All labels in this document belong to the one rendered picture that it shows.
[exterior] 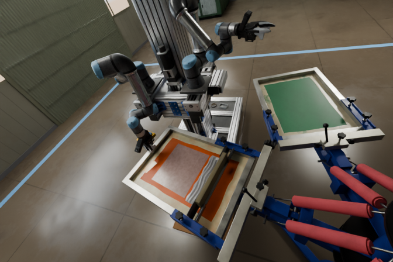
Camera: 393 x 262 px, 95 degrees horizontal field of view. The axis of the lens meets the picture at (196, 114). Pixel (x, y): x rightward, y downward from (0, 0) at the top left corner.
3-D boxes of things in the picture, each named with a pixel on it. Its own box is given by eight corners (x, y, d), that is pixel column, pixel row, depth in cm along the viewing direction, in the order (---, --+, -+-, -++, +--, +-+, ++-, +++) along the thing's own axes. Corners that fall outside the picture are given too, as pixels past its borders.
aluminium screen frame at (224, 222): (124, 183, 133) (121, 181, 131) (171, 127, 164) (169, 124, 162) (219, 247, 92) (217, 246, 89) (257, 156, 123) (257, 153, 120)
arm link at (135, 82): (128, 47, 118) (158, 108, 143) (113, 52, 118) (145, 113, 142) (127, 49, 108) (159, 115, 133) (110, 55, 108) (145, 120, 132)
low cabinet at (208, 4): (230, 2, 780) (228, -20, 728) (221, 17, 661) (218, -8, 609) (187, 10, 858) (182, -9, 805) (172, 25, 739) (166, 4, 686)
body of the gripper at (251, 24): (260, 34, 105) (242, 34, 113) (259, 20, 99) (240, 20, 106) (254, 42, 103) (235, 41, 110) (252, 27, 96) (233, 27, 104)
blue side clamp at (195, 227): (173, 219, 108) (169, 216, 103) (178, 211, 111) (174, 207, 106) (217, 250, 92) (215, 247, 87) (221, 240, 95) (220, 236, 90)
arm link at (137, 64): (149, 76, 158) (142, 62, 149) (134, 82, 157) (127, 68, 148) (148, 71, 167) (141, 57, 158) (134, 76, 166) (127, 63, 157)
